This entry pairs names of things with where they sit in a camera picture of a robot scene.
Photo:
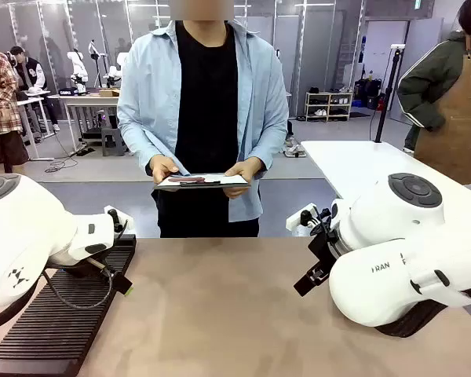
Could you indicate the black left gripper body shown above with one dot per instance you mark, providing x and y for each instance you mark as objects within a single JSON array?
[{"x": 82, "y": 270}]

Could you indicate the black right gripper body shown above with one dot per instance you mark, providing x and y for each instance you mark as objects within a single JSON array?
[{"x": 325, "y": 249}]

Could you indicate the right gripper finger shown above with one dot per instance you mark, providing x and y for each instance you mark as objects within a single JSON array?
[
  {"x": 304, "y": 284},
  {"x": 321, "y": 273}
]

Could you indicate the thin printed circuit board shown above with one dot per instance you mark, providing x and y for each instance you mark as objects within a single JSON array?
[{"x": 190, "y": 179}]

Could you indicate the blue sleeved left forearm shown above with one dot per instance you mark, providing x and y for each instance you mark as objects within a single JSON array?
[{"x": 269, "y": 137}]

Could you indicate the blue sleeved right forearm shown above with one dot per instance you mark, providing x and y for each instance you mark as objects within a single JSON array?
[{"x": 141, "y": 137}]

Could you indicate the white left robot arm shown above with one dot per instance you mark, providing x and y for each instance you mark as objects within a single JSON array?
[{"x": 23, "y": 235}]

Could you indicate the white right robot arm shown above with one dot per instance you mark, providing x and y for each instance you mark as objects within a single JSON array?
[{"x": 396, "y": 282}]

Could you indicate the person's left hand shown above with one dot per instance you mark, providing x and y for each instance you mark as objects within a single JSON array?
[{"x": 247, "y": 169}]

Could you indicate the person's right hand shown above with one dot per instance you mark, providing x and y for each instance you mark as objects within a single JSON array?
[{"x": 159, "y": 167}]

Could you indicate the long black ridged mat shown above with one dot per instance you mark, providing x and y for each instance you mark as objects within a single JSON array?
[{"x": 63, "y": 322}]

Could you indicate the large white table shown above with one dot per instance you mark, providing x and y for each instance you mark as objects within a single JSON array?
[{"x": 357, "y": 165}]

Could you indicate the shoes on floor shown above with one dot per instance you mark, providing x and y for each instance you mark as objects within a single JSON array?
[{"x": 294, "y": 150}]

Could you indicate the grey step stool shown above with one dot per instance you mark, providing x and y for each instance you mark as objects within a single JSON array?
[{"x": 112, "y": 141}]

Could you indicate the wooden shoe shelf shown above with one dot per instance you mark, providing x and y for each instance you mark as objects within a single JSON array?
[{"x": 329, "y": 106}]

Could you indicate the black bags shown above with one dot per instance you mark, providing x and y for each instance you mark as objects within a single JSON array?
[{"x": 371, "y": 92}]

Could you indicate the white background table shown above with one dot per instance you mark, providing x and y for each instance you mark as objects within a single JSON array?
[{"x": 86, "y": 100}]

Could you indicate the white standing desk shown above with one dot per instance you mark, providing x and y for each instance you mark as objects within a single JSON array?
[{"x": 33, "y": 103}]

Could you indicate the cardboard box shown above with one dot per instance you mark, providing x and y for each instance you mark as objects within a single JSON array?
[{"x": 109, "y": 93}]

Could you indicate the person in plaid shirt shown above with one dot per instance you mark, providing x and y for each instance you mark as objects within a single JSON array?
[{"x": 0, "y": 98}]

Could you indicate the person in light blue shirt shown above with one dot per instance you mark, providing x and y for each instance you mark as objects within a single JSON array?
[{"x": 204, "y": 98}]

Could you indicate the person in brown apron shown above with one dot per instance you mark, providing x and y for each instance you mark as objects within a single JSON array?
[{"x": 455, "y": 98}]

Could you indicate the person in varsity jacket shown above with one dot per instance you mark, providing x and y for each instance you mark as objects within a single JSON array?
[{"x": 31, "y": 70}]

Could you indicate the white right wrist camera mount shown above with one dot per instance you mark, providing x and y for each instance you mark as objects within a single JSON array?
[{"x": 298, "y": 220}]

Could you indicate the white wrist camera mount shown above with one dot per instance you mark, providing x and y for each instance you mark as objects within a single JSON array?
[
  {"x": 298, "y": 220},
  {"x": 121, "y": 220}
]

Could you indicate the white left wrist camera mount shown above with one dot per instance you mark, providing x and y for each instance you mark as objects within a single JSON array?
[{"x": 121, "y": 220}]

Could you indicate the black camera pole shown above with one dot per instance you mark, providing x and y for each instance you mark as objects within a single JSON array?
[{"x": 386, "y": 102}]

